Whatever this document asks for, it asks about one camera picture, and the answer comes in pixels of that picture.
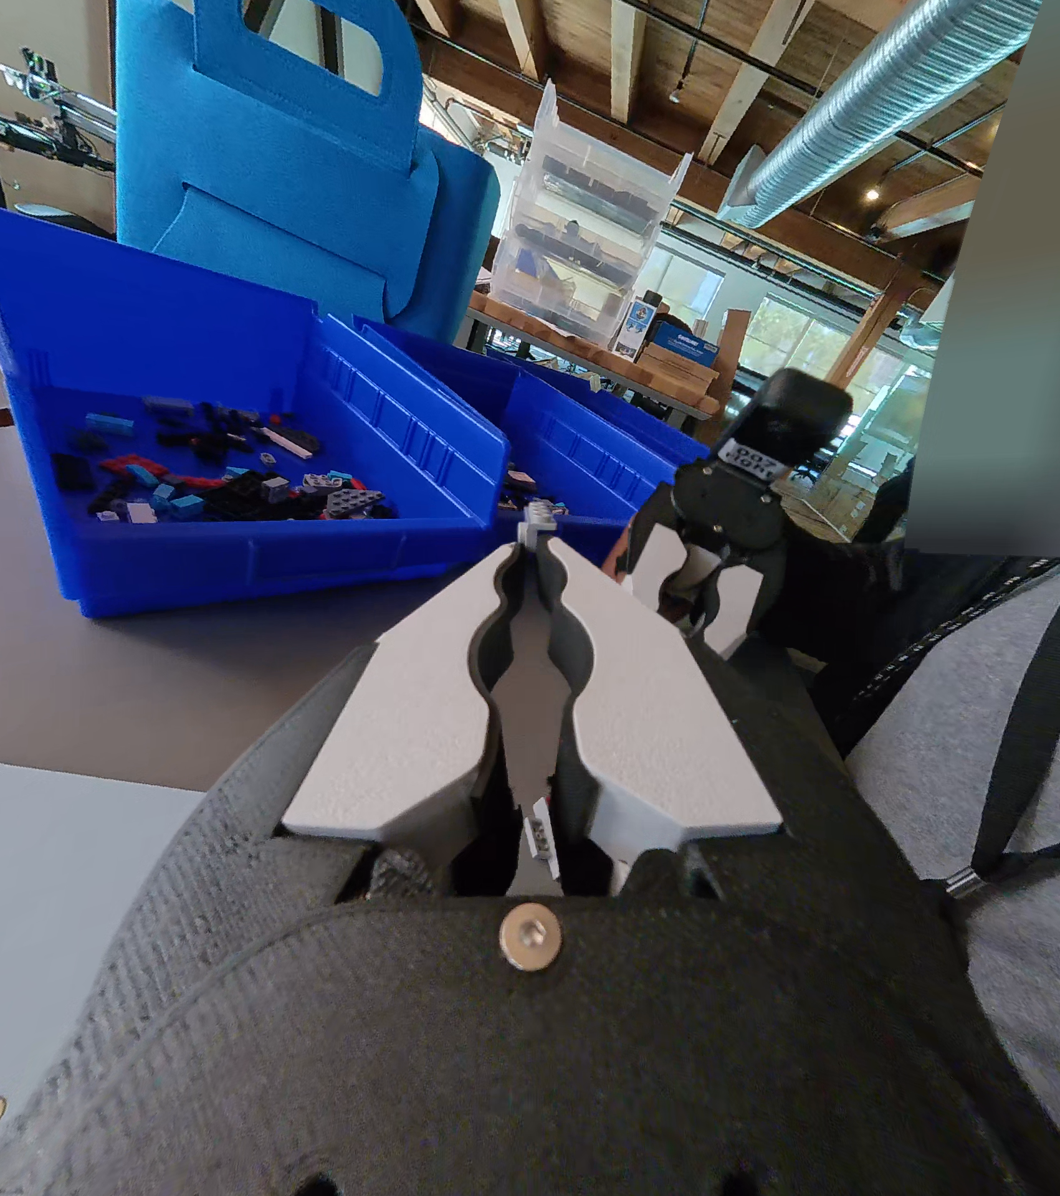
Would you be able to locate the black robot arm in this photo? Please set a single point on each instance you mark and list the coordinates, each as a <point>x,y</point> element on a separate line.
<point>44,121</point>

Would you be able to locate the stack of clear plastic bins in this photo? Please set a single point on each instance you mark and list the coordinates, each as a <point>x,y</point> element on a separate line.
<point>587,214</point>

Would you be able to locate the large pile of toy bricks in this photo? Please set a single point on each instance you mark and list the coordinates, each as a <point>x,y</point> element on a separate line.
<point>231,486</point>

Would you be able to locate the blue felt bag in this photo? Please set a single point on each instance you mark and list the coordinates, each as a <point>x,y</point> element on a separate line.
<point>287,168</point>

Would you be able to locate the wooden post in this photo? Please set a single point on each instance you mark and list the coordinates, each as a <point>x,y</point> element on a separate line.
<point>871,317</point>

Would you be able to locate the small printed card box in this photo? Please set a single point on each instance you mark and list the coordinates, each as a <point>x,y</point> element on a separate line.
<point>638,326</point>

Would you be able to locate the person's upper body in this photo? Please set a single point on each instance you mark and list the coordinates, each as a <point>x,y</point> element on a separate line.
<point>960,747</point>

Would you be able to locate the person's right hand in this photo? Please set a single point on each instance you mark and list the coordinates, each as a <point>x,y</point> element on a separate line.
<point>622,558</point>

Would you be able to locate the person's right forearm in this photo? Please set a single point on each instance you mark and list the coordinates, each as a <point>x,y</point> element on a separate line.
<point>839,598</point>

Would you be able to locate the wooden table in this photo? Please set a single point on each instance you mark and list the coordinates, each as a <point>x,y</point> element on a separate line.
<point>587,350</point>

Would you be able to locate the grey desk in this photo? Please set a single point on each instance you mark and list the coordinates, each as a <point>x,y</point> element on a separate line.
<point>26,673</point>

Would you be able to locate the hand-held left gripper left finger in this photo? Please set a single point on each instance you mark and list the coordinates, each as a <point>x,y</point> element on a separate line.
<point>390,737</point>

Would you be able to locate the flat brown cardboard box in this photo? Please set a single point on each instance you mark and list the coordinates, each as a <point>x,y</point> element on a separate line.
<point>680,376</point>

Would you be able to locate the dark grey studded toy plate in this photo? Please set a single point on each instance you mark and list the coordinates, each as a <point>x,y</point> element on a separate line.
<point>538,523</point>

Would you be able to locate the blue cardboard box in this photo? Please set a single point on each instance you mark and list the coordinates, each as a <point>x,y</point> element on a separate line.
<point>689,345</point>

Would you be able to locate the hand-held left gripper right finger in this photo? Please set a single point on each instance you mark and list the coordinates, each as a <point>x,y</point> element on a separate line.
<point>670,737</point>

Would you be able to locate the blue plastic bin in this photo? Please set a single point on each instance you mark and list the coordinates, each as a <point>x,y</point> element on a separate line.
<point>165,307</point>
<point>456,374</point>

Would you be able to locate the pale instruction booklet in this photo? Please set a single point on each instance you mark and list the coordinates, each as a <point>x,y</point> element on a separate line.
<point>44,887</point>

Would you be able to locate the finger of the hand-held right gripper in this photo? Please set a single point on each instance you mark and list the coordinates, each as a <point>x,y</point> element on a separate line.
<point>657,560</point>
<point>736,606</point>

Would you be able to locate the grey toy brick plate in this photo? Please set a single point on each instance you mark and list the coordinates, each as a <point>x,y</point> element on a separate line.
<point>542,836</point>

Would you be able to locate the leaning wooden plank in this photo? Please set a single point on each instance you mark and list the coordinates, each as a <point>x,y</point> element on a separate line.
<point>736,364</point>

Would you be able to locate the silver ventilation duct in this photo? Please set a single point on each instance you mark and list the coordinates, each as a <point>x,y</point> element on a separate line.
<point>866,102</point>

